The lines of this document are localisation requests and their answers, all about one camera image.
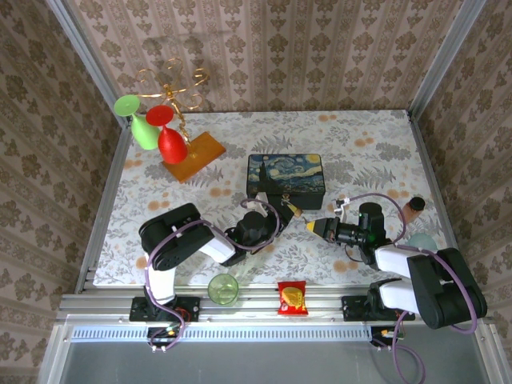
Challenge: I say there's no starry night painted box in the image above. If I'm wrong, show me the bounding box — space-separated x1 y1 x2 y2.
246 153 327 212

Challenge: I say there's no green transparent cup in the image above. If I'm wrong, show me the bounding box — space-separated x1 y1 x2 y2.
207 273 240 308

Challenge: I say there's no pale teal bowl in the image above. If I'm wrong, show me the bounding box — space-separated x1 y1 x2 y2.
406 233 437 253

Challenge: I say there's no brown bottle with black cap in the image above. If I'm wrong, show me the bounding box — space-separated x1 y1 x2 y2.
399 196 427 225

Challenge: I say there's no red snack packet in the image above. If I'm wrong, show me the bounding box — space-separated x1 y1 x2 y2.
277 280 310 317

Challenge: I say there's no floral patterned table cover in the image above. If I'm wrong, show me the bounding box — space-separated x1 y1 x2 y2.
92 108 461 287

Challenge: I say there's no red plastic wine glass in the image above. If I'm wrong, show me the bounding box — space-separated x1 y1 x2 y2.
145 104 189 166

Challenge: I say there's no grey metal panel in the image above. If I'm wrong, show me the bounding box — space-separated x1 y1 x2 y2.
38 323 510 384

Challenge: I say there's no green plastic wine glass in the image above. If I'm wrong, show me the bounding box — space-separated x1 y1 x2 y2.
114 94 161 151

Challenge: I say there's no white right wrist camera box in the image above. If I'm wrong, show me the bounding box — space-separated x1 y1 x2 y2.
331 197 353 216

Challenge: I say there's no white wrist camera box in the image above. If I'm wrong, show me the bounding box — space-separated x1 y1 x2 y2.
331 197 353 216
244 192 270 214

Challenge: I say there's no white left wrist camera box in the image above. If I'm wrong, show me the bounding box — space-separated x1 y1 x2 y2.
244 192 270 214

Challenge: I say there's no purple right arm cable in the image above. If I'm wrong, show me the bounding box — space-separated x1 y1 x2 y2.
343 193 481 383

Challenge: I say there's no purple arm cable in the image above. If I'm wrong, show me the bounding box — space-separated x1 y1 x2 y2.
343 193 481 383
144 198 281 353

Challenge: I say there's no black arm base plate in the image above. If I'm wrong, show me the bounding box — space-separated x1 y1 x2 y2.
342 294 416 322
130 296 202 322

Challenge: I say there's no gold wire glass rack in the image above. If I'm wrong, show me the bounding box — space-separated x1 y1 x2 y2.
138 58 227 184

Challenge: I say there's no aluminium side rail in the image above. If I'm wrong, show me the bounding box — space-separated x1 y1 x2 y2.
74 119 134 290
405 110 472 290

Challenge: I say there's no white slotted cable duct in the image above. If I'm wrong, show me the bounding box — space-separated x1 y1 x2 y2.
70 325 378 343

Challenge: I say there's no black cable connector bracket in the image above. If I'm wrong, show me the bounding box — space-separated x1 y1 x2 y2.
370 325 405 348
146 326 180 348

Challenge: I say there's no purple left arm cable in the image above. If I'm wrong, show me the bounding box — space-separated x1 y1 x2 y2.
144 198 281 353

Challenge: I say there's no aluminium frame post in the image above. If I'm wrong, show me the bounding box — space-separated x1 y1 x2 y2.
44 0 133 129
407 0 488 118

